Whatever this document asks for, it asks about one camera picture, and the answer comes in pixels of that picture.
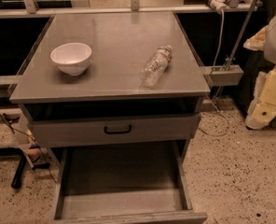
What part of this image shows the grey top drawer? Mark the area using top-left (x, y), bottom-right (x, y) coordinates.
top-left (29, 114), bottom-right (200, 147)

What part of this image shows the white bowl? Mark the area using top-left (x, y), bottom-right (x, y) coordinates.
top-left (50, 43), bottom-right (92, 76)

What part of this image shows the grey drawer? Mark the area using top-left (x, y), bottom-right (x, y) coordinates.
top-left (50, 142), bottom-right (207, 224)
top-left (29, 114), bottom-right (200, 147)

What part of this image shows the grey bracket block right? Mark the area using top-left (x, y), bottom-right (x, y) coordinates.
top-left (200, 65), bottom-right (243, 87)

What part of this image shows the white and yellow gripper body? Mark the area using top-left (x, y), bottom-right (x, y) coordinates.
top-left (245, 66), bottom-right (276, 130)

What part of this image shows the grey drawer cabinet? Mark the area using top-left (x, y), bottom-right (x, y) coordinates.
top-left (8, 11), bottom-right (211, 224)

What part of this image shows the black bar on floor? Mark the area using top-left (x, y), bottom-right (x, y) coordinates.
top-left (11, 155), bottom-right (26, 189)

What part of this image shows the metal tripod rod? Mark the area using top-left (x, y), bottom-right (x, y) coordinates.
top-left (213, 0), bottom-right (265, 101)

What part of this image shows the clear plastic water bottle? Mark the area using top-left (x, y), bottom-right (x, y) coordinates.
top-left (140, 45), bottom-right (173, 88)

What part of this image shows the thin black cable left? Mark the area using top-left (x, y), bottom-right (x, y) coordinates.
top-left (0, 91), bottom-right (58, 184)

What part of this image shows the grey bracket block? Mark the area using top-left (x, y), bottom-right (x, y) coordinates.
top-left (0, 75), bottom-right (21, 98)
top-left (200, 65), bottom-right (243, 87)

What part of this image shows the grey bracket block left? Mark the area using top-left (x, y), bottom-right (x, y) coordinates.
top-left (0, 75), bottom-right (21, 98)

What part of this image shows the white power cable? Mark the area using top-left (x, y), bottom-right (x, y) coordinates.
top-left (197, 8), bottom-right (231, 138)

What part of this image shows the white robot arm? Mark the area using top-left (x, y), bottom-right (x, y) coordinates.
top-left (243, 15), bottom-right (276, 130)

